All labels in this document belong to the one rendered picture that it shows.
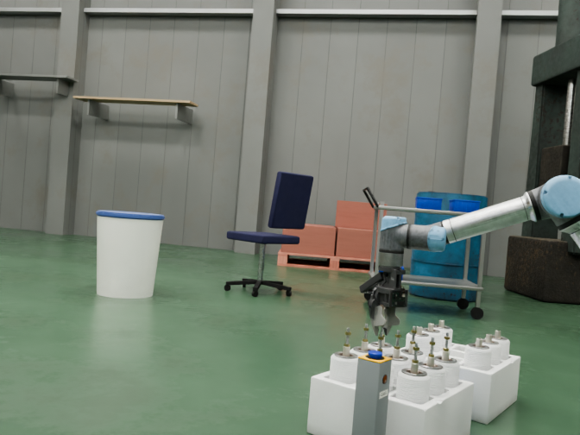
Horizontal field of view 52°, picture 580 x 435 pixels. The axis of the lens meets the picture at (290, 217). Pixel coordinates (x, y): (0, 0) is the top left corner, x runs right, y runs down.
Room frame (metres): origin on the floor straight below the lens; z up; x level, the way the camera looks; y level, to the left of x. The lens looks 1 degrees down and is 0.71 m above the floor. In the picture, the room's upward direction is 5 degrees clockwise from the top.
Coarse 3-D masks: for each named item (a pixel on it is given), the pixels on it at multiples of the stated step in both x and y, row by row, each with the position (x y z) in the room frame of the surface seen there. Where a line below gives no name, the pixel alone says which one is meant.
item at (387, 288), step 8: (384, 272) 1.79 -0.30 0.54; (392, 272) 1.76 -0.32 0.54; (400, 272) 1.75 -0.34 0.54; (384, 280) 1.79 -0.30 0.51; (392, 280) 1.76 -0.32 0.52; (400, 280) 1.77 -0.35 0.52; (376, 288) 1.79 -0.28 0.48; (384, 288) 1.76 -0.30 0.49; (392, 288) 1.75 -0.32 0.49; (400, 288) 1.75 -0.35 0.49; (376, 296) 1.78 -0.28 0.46; (384, 296) 1.77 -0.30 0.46; (392, 296) 1.74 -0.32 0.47; (400, 296) 1.75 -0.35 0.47; (384, 304) 1.75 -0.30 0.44; (392, 304) 1.74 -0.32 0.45; (400, 304) 1.75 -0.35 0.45
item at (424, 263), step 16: (432, 192) 5.24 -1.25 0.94; (448, 192) 5.16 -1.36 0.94; (448, 208) 5.15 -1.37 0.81; (480, 208) 5.19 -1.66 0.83; (416, 224) 5.39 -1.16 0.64; (464, 240) 5.14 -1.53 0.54; (480, 240) 5.22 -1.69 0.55; (416, 256) 5.34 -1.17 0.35; (432, 256) 5.19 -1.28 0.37; (448, 256) 5.14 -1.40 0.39; (464, 256) 5.14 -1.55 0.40; (416, 272) 5.32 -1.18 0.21; (432, 272) 5.19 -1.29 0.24; (448, 272) 5.14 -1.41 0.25; (416, 288) 5.30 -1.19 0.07; (432, 288) 5.18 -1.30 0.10; (448, 288) 5.13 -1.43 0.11
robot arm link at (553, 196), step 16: (560, 176) 1.60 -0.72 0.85; (544, 192) 1.62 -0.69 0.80; (560, 192) 1.59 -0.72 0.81; (576, 192) 1.58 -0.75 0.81; (544, 208) 1.66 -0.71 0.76; (560, 208) 1.58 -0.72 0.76; (576, 208) 1.57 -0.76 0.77; (560, 224) 1.62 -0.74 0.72; (576, 224) 1.59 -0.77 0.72; (576, 240) 1.62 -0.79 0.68
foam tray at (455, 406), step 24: (312, 384) 1.86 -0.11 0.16; (336, 384) 1.81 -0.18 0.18; (312, 408) 1.85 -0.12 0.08; (336, 408) 1.80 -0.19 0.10; (408, 408) 1.66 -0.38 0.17; (432, 408) 1.67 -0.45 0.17; (456, 408) 1.82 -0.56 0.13; (312, 432) 1.85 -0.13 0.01; (336, 432) 1.80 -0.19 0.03; (408, 432) 1.66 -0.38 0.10; (432, 432) 1.68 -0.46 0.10; (456, 432) 1.83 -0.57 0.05
